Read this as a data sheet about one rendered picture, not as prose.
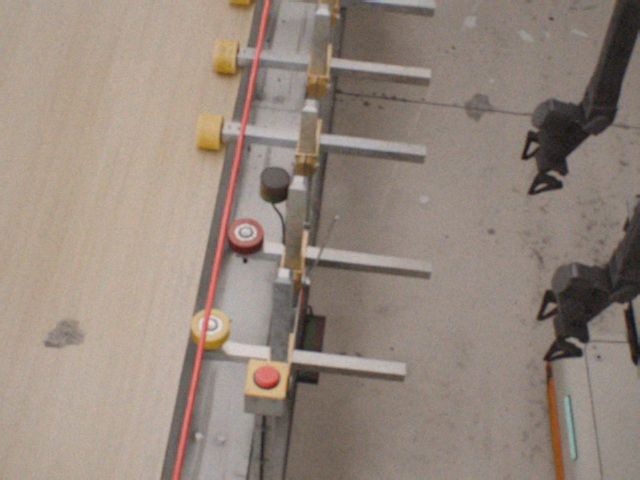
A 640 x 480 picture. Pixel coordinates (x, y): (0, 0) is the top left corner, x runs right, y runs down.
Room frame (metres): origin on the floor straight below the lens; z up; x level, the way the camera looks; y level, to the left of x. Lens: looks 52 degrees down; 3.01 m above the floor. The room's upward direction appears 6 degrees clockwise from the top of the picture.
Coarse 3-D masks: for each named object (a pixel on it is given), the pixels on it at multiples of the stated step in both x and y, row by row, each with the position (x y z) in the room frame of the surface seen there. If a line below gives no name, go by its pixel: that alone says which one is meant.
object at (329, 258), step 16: (240, 256) 1.62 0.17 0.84; (256, 256) 1.62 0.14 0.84; (272, 256) 1.62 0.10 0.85; (320, 256) 1.62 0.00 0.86; (336, 256) 1.63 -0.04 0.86; (352, 256) 1.63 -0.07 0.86; (368, 256) 1.63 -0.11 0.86; (384, 256) 1.64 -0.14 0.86; (384, 272) 1.61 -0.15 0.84; (400, 272) 1.61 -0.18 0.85; (416, 272) 1.61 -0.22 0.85
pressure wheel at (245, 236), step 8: (232, 224) 1.65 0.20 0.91; (240, 224) 1.65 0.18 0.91; (248, 224) 1.66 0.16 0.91; (256, 224) 1.66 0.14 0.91; (232, 232) 1.63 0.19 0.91; (240, 232) 1.63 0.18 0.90; (248, 232) 1.63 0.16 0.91; (256, 232) 1.64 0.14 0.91; (232, 240) 1.61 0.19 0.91; (240, 240) 1.61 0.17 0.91; (248, 240) 1.61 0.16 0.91; (256, 240) 1.61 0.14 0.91; (232, 248) 1.60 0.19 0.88; (240, 248) 1.59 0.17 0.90; (248, 248) 1.59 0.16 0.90; (256, 248) 1.60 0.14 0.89
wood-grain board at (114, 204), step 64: (0, 0) 2.30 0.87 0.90; (64, 0) 2.32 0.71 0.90; (128, 0) 2.35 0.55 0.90; (192, 0) 2.37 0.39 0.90; (256, 0) 2.40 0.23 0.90; (0, 64) 2.07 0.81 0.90; (64, 64) 2.10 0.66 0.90; (128, 64) 2.12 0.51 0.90; (192, 64) 2.14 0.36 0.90; (0, 128) 1.87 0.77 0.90; (64, 128) 1.89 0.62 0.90; (128, 128) 1.91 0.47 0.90; (192, 128) 1.93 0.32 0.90; (0, 192) 1.68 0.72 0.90; (64, 192) 1.70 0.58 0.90; (128, 192) 1.72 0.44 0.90; (192, 192) 1.73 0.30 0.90; (0, 256) 1.51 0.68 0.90; (64, 256) 1.52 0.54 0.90; (128, 256) 1.54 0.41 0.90; (192, 256) 1.56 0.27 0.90; (0, 320) 1.35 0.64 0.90; (128, 320) 1.38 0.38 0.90; (0, 384) 1.20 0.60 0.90; (64, 384) 1.21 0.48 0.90; (128, 384) 1.23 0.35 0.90; (0, 448) 1.06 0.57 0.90; (64, 448) 1.07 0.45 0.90; (128, 448) 1.09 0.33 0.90
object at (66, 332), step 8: (64, 320) 1.35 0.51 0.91; (72, 320) 1.36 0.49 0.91; (56, 328) 1.33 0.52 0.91; (64, 328) 1.34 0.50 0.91; (72, 328) 1.34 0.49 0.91; (48, 336) 1.32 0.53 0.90; (56, 336) 1.32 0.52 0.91; (64, 336) 1.32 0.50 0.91; (72, 336) 1.32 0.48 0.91; (80, 336) 1.32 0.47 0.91; (48, 344) 1.30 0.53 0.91; (56, 344) 1.30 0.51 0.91; (64, 344) 1.30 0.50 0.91; (72, 344) 1.31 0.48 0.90
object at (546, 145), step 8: (544, 136) 1.84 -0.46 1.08; (552, 136) 1.81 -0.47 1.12; (544, 144) 1.81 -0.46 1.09; (552, 144) 1.79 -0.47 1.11; (560, 144) 1.78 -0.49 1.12; (544, 152) 1.79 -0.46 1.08; (552, 152) 1.78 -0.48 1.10; (560, 152) 1.78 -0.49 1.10; (568, 152) 1.78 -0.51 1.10; (544, 160) 1.77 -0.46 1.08; (552, 160) 1.78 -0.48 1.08; (560, 160) 1.78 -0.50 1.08; (544, 168) 1.75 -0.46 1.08; (552, 168) 1.75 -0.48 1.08; (560, 168) 1.76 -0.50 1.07; (568, 168) 1.77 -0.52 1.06
